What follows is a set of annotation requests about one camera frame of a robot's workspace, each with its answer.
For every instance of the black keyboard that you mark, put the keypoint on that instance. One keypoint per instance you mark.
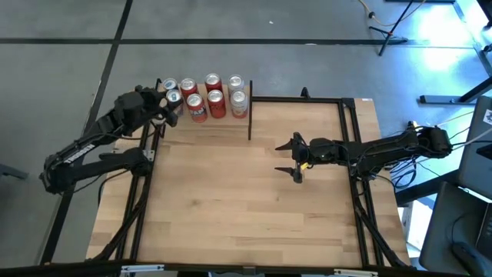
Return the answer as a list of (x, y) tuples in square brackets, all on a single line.
[(485, 227)]

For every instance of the black computer mouse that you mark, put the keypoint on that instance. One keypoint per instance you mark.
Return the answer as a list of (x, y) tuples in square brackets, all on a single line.
[(469, 255)]

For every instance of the black aluminium table frame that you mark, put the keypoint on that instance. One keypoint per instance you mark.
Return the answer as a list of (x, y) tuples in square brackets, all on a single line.
[(300, 99)]

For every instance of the black stand base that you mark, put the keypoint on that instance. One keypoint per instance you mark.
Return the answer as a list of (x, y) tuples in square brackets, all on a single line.
[(442, 99)]

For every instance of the grey monitor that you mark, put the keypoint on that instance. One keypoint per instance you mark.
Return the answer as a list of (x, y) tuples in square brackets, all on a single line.
[(474, 154)]

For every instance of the red Coca-Cola Zero can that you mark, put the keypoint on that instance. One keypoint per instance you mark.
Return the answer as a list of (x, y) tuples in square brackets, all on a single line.
[(216, 105), (212, 81)]

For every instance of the white pink Spindrift can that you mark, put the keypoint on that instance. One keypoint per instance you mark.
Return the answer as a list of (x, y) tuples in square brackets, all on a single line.
[(239, 104), (235, 81)]

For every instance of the wooden shelf with black legs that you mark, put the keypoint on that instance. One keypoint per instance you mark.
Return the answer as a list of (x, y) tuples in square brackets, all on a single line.
[(250, 115)]

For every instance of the red Fanta can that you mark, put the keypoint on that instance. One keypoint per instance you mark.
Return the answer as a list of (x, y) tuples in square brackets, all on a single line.
[(188, 84), (197, 109)]

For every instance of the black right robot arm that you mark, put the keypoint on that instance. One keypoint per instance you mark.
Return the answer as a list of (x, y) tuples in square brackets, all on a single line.
[(384, 148)]

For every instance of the silver frame bracket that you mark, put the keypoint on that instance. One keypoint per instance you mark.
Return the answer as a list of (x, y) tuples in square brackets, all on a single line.
[(355, 272), (142, 268)]

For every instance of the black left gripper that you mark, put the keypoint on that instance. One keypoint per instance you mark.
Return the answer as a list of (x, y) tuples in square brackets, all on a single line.
[(134, 107)]

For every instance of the black floor stand leg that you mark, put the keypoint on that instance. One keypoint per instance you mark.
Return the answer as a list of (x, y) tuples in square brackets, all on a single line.
[(11, 171)]

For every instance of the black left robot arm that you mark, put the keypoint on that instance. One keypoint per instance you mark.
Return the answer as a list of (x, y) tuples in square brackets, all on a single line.
[(77, 152)]

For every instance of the grey desk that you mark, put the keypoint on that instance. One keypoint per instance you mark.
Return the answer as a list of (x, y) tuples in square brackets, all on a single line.
[(442, 231)]

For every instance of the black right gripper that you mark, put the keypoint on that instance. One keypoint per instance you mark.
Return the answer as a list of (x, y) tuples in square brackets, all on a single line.
[(323, 151)]

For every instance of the black tripod stand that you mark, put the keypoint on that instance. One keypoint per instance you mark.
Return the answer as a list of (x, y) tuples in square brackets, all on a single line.
[(390, 34)]

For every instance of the blue silver Red Bull can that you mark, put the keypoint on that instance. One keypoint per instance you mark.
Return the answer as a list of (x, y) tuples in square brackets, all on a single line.
[(169, 83), (173, 96)]

